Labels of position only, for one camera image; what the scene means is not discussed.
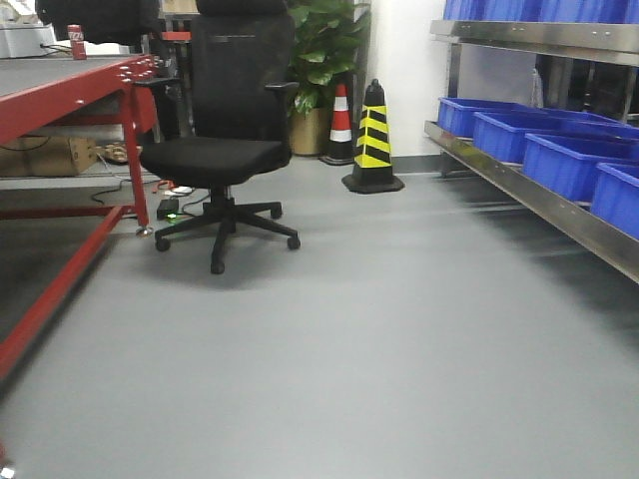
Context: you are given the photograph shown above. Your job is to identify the stainless steel shelf rack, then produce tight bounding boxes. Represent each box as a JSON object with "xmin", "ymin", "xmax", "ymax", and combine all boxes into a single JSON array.
[{"xmin": 424, "ymin": 20, "xmax": 638, "ymax": 280}]

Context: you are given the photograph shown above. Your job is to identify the black yellow traffic cone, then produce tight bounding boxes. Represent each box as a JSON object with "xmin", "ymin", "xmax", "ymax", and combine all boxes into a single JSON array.
[{"xmin": 341, "ymin": 79, "xmax": 404, "ymax": 194}]

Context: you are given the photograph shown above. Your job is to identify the red white traffic cone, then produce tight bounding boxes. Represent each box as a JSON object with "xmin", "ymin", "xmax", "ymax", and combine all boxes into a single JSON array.
[{"xmin": 320, "ymin": 83, "xmax": 353, "ymax": 166}]

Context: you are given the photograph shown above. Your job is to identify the black office chair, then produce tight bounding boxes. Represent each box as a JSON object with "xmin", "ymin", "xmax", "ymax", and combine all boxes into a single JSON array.
[{"xmin": 140, "ymin": 1, "xmax": 301, "ymax": 274}]

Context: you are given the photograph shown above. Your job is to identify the black power adapter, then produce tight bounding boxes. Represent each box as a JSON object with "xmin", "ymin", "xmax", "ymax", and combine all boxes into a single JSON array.
[{"xmin": 156, "ymin": 198, "xmax": 180, "ymax": 221}]

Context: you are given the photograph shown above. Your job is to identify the blue bin farthest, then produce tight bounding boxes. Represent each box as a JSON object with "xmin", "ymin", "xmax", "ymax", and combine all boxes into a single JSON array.
[{"xmin": 437, "ymin": 97, "xmax": 540, "ymax": 138}]

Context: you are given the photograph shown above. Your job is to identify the blue bin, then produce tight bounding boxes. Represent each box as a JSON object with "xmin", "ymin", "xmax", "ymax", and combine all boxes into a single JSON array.
[
  {"xmin": 590, "ymin": 163, "xmax": 638, "ymax": 240},
  {"xmin": 522, "ymin": 132, "xmax": 638, "ymax": 203},
  {"xmin": 437, "ymin": 97, "xmax": 540, "ymax": 138},
  {"xmin": 472, "ymin": 111, "xmax": 638, "ymax": 164}
]

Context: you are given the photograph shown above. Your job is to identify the green potted plant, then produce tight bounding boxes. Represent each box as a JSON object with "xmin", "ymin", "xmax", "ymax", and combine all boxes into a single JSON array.
[{"xmin": 288, "ymin": 0, "xmax": 370, "ymax": 157}]

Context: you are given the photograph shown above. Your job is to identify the blue bin nearest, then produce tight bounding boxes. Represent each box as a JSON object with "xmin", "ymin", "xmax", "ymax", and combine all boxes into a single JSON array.
[{"xmin": 590, "ymin": 163, "xmax": 638, "ymax": 240}]

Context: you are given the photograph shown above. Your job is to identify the cardboard box under table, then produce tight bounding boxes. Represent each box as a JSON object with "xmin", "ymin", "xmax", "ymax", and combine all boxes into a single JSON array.
[{"xmin": 1, "ymin": 136, "xmax": 97, "ymax": 178}]

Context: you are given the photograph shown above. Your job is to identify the red soda can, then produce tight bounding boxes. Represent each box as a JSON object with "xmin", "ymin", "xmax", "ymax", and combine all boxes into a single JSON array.
[{"xmin": 67, "ymin": 24, "xmax": 87, "ymax": 60}]

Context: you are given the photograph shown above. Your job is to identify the red metal table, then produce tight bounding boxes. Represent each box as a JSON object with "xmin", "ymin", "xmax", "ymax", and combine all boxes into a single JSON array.
[{"xmin": 1, "ymin": 54, "xmax": 157, "ymax": 378}]

